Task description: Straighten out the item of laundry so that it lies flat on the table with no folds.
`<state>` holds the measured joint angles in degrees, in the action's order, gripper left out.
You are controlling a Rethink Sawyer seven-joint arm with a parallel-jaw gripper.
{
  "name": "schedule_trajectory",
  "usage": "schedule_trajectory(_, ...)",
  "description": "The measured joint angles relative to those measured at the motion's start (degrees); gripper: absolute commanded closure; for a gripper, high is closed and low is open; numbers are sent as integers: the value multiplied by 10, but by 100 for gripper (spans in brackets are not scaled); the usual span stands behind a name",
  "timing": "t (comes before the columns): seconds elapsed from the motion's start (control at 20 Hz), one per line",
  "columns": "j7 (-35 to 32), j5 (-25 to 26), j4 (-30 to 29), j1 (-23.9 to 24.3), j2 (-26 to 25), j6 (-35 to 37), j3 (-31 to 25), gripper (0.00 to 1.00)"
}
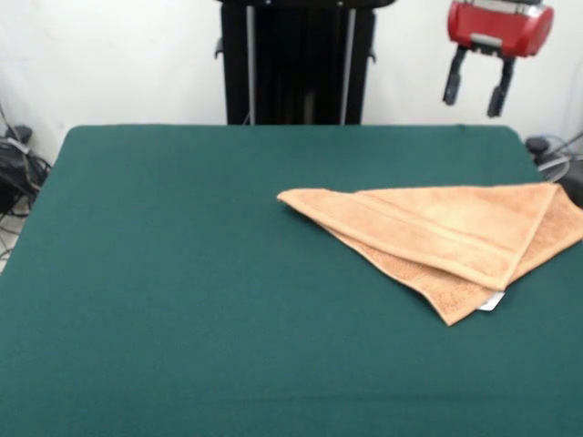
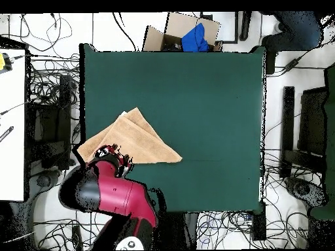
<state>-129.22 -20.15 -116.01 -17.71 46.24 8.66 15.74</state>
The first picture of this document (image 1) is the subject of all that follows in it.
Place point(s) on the dark green tablecloth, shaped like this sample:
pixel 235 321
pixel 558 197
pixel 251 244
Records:
pixel 182 296

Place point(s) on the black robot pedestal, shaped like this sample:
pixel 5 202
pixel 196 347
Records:
pixel 300 68

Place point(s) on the tan terry towel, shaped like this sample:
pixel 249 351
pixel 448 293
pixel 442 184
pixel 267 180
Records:
pixel 432 227

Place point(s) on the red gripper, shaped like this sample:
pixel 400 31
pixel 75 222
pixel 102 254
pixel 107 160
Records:
pixel 501 23

